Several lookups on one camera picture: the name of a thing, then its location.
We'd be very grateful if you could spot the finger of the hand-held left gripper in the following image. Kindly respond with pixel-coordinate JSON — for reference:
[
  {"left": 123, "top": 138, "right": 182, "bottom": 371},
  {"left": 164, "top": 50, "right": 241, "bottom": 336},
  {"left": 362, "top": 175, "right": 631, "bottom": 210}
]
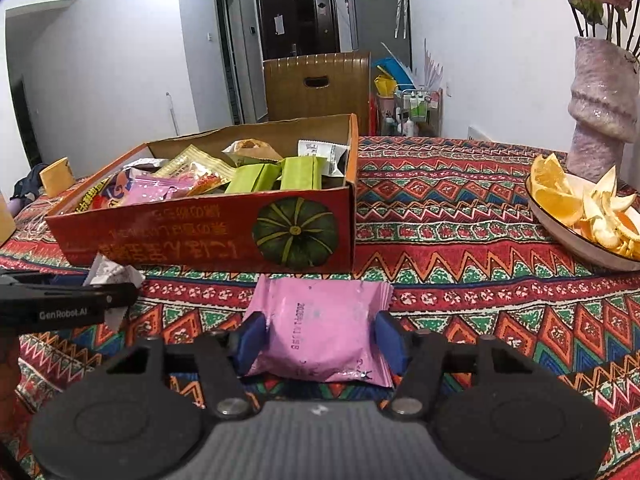
[
  {"left": 0, "top": 270, "right": 88, "bottom": 287},
  {"left": 97, "top": 282, "right": 140, "bottom": 310}
]

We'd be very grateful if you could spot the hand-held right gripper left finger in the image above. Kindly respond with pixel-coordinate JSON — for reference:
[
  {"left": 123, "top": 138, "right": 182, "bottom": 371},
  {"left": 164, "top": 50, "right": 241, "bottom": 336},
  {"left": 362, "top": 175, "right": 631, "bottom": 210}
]
[{"left": 105, "top": 311, "right": 268, "bottom": 420}]

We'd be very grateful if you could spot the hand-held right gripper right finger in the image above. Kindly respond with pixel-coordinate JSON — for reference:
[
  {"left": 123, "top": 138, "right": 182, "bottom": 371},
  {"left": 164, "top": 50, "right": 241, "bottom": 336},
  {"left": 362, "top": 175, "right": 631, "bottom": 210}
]
[{"left": 372, "top": 310, "right": 538, "bottom": 421}]

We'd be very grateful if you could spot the silver white snack packet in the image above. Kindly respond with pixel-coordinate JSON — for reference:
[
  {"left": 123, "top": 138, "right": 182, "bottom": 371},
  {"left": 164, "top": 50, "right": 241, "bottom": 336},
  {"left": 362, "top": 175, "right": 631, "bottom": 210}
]
[{"left": 84, "top": 254, "right": 146, "bottom": 332}]

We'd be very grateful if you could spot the pink snack packet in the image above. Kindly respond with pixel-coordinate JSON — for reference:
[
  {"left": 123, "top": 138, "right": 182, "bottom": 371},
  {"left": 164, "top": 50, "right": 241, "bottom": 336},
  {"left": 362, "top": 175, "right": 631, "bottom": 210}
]
[
  {"left": 117, "top": 177, "right": 196, "bottom": 207},
  {"left": 241, "top": 275, "right": 396, "bottom": 388}
]

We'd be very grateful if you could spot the red cardboard box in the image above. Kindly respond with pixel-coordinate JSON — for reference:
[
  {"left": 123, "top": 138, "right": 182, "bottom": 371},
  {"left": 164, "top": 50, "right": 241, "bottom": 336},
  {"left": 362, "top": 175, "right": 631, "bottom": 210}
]
[{"left": 45, "top": 112, "right": 360, "bottom": 276}]

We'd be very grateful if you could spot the orange snack packet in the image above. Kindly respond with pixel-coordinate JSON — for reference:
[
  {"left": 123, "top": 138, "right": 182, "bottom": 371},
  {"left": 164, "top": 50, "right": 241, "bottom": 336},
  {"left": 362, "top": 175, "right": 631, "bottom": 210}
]
[{"left": 152, "top": 145, "right": 236, "bottom": 183}]

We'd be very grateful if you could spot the green snack packet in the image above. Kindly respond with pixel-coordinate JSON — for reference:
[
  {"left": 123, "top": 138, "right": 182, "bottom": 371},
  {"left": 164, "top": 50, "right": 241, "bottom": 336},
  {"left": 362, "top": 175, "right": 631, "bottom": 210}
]
[
  {"left": 279, "top": 156, "right": 328, "bottom": 191},
  {"left": 225, "top": 162, "right": 282, "bottom": 195}
]

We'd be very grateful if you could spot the clear white-label snack packet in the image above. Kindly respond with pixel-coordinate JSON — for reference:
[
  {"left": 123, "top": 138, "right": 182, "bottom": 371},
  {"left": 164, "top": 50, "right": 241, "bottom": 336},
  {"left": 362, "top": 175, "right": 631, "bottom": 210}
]
[{"left": 222, "top": 138, "right": 283, "bottom": 163}]

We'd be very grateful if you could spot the yellow thermos jug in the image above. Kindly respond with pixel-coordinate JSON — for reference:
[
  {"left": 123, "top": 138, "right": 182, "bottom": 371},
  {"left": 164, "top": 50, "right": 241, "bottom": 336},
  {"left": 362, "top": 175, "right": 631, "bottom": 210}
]
[{"left": 0, "top": 192, "right": 17, "bottom": 248}]

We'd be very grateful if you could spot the yellow cup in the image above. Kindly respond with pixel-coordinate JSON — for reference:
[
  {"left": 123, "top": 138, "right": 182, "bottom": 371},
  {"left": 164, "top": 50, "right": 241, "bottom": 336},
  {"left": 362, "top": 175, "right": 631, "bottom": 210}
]
[{"left": 39, "top": 157, "right": 76, "bottom": 198}]

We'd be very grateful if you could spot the white pole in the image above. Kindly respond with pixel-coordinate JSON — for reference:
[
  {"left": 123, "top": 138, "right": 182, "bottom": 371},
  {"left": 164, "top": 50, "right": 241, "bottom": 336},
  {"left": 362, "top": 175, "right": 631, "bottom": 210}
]
[{"left": 166, "top": 92, "right": 180, "bottom": 136}]

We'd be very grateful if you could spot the pile of orange peels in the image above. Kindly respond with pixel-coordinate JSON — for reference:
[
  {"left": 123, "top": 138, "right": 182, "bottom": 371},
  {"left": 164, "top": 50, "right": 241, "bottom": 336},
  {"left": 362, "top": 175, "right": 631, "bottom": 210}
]
[{"left": 529, "top": 152, "right": 640, "bottom": 256}]

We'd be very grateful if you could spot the grey interior door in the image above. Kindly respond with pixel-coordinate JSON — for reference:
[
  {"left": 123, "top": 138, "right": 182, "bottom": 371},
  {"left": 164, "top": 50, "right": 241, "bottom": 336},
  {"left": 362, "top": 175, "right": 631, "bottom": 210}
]
[{"left": 214, "top": 0, "right": 251, "bottom": 126}]

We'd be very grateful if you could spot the dark entrance door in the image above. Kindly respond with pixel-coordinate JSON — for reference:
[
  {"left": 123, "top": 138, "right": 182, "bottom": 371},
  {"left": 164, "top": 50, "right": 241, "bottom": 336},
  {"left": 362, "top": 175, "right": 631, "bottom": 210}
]
[{"left": 255, "top": 0, "right": 342, "bottom": 61}]

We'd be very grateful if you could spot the pink textured vase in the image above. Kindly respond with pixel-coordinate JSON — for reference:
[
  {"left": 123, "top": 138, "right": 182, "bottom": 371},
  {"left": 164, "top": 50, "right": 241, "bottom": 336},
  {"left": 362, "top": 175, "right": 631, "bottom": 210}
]
[{"left": 565, "top": 35, "right": 640, "bottom": 183}]

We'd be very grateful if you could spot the grey refrigerator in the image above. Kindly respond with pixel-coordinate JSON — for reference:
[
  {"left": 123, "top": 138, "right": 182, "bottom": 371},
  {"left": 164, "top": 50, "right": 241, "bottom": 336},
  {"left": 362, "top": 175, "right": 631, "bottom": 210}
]
[{"left": 346, "top": 0, "right": 413, "bottom": 61}]

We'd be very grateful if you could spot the wire rack with bottles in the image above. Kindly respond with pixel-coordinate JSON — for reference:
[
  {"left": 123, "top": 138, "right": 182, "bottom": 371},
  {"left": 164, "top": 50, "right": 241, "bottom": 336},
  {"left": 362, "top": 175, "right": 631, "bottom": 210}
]
[{"left": 395, "top": 87, "right": 443, "bottom": 137}]

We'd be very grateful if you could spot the brown box with handle hole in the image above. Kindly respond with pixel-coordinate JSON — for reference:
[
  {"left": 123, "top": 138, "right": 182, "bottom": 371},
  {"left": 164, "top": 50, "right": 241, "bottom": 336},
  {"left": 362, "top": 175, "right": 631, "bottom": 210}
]
[{"left": 262, "top": 51, "right": 372, "bottom": 123}]

